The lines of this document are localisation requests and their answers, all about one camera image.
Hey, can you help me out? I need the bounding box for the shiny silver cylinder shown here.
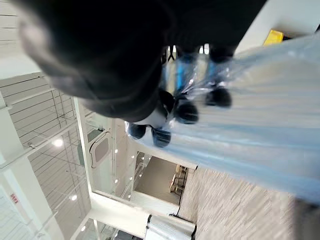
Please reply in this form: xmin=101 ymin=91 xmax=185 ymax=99
xmin=145 ymin=214 xmax=196 ymax=240

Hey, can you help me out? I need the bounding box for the blue translucent plastic garbage bag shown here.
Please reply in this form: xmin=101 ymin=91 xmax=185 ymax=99
xmin=124 ymin=32 xmax=320 ymax=208

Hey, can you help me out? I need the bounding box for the stack of brown cardboard boxes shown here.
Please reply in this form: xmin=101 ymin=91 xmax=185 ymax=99
xmin=169 ymin=165 xmax=189 ymax=194

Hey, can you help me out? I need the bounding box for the yellow box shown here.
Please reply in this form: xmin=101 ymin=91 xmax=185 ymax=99
xmin=262 ymin=29 xmax=285 ymax=47

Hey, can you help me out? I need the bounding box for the white framed rounded panel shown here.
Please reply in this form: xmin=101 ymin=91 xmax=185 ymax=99
xmin=87 ymin=128 xmax=111 ymax=169

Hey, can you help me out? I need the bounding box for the right robot hand black cloth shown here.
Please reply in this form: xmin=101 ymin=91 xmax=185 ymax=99
xmin=12 ymin=0 xmax=269 ymax=148

